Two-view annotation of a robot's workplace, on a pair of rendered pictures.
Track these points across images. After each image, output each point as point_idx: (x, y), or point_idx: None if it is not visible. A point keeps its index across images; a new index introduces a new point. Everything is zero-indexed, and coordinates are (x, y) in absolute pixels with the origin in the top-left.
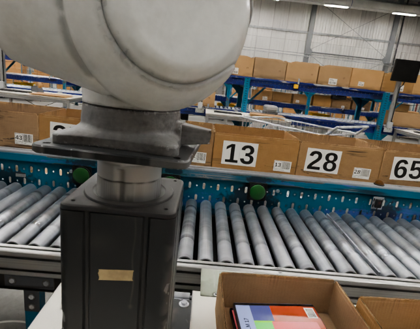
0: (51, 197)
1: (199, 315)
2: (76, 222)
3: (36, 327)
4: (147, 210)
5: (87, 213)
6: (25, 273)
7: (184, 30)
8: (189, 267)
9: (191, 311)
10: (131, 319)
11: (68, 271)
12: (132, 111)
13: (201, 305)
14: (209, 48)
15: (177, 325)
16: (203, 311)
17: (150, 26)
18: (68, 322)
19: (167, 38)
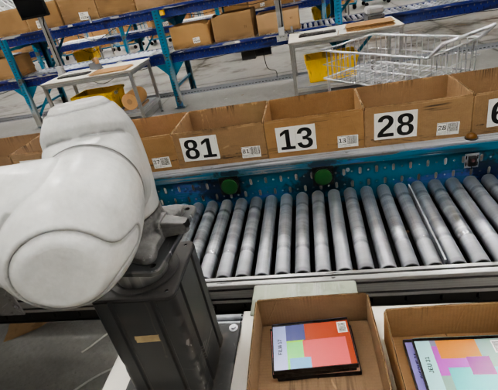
0: None
1: (247, 336)
2: (106, 310)
3: (120, 362)
4: (151, 295)
5: (110, 302)
6: None
7: (68, 289)
8: (244, 285)
9: (240, 333)
10: (171, 364)
11: (114, 340)
12: None
13: (250, 325)
14: (88, 289)
15: (226, 349)
16: (251, 331)
17: (47, 296)
18: (128, 369)
19: (59, 296)
